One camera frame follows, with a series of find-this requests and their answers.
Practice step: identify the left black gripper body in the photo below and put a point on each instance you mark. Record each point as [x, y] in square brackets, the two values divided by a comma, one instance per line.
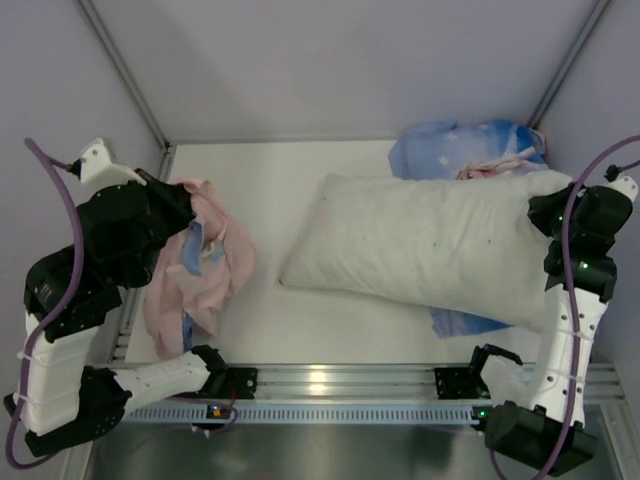
[170, 195]

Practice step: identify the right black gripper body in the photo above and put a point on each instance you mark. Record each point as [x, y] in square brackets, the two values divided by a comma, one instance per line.
[541, 209]

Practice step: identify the pink pillowcase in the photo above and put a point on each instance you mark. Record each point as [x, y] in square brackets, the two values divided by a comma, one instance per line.
[197, 272]

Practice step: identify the white pillow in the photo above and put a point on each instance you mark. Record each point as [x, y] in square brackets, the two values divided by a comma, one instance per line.
[403, 240]

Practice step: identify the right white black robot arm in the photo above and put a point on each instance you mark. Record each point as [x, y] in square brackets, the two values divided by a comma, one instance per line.
[539, 422]

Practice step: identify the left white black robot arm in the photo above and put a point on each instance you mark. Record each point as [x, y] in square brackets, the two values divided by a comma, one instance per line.
[61, 401]

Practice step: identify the blue Elsa pillow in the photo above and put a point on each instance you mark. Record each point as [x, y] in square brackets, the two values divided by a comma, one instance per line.
[445, 150]

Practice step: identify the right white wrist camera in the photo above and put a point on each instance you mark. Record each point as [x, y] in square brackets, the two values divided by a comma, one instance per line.
[617, 180]

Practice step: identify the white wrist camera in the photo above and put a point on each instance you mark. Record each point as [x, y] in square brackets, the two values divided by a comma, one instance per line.
[617, 180]
[96, 168]

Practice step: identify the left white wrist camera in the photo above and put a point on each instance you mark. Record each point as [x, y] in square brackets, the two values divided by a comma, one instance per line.
[96, 168]

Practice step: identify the left aluminium frame post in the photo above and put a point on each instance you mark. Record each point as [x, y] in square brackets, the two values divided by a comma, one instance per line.
[105, 39]

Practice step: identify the aluminium frame post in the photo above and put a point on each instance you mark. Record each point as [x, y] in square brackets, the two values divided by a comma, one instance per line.
[105, 39]
[596, 14]

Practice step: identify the aluminium mounting rail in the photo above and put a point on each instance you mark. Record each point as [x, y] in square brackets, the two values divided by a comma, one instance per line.
[345, 382]

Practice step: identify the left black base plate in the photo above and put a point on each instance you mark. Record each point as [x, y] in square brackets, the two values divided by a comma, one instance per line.
[240, 383]

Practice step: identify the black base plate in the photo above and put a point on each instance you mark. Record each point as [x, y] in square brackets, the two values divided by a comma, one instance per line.
[240, 383]
[459, 383]

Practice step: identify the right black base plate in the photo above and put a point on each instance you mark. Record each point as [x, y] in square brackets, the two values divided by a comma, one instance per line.
[459, 383]

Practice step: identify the right aluminium frame post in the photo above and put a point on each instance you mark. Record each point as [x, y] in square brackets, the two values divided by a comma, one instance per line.
[596, 14]

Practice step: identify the slotted grey cable duct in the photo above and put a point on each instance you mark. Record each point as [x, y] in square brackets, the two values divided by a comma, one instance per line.
[313, 414]

